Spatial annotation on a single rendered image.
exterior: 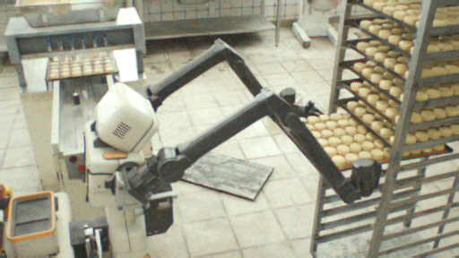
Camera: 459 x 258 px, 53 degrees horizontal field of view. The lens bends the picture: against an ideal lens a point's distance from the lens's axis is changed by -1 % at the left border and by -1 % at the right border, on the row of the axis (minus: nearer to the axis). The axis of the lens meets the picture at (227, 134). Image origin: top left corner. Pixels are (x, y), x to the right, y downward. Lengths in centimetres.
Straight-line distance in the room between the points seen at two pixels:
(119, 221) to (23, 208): 34
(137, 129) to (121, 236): 42
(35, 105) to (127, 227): 134
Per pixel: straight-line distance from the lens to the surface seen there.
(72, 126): 240
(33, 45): 282
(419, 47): 162
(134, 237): 171
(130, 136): 148
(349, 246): 270
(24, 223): 173
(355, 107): 207
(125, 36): 281
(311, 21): 611
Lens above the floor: 197
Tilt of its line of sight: 31 degrees down
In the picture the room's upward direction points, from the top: straight up
